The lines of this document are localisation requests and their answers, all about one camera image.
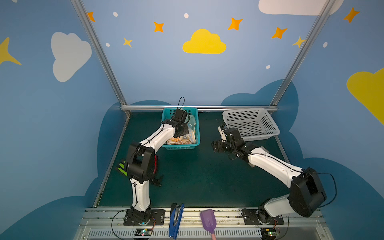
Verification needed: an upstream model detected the orange striped rabbit towel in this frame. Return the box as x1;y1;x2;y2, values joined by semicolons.
166;132;196;145

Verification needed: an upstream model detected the teal plastic basket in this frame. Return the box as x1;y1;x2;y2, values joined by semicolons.
162;107;201;150

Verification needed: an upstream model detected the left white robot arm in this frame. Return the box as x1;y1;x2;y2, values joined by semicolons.
123;109;189;222

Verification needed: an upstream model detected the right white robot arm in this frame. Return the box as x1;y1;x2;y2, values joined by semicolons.
212;128;327;224

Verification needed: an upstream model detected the green blue patterned towel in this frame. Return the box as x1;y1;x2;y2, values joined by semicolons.
187;115;197;133

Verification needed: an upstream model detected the grey plastic basket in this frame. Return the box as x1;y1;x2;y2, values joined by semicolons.
223;108;280;142

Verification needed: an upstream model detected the purple plastic scoop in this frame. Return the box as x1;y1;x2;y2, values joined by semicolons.
200;209;217;240

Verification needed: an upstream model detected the blue stapler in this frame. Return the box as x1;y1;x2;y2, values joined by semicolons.
169;203;185;240

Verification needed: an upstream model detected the right green circuit board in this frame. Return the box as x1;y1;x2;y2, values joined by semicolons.
260;228;278;240

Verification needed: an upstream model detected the green circuit board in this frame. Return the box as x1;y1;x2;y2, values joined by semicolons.
134;229;153;237
260;228;278;240

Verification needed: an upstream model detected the left green circuit board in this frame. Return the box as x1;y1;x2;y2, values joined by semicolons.
134;229;153;237

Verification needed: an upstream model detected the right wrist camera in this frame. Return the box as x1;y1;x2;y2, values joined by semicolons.
218;124;227;142

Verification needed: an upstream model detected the red handled tool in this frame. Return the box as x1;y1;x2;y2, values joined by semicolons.
154;155;159;175

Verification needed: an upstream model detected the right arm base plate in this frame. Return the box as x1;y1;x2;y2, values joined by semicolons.
240;209;284;225

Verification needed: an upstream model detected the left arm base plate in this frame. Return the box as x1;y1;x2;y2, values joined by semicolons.
124;209;166;226

